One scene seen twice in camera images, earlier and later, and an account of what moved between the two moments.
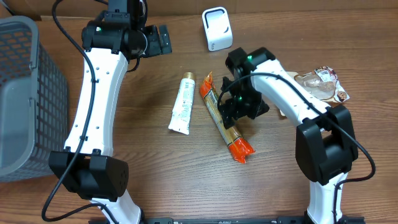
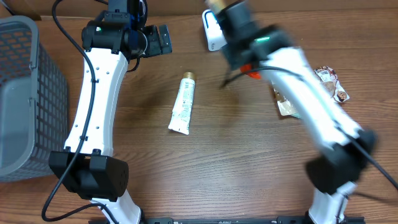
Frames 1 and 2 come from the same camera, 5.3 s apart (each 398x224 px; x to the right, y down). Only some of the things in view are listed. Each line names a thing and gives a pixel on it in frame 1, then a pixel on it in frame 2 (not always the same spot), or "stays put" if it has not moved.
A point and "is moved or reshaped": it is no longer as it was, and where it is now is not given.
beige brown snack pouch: [323, 83] stays put
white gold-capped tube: [182, 112] stays put
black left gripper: [158, 45] stays put
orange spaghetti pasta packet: [238, 147] is moved or reshaped
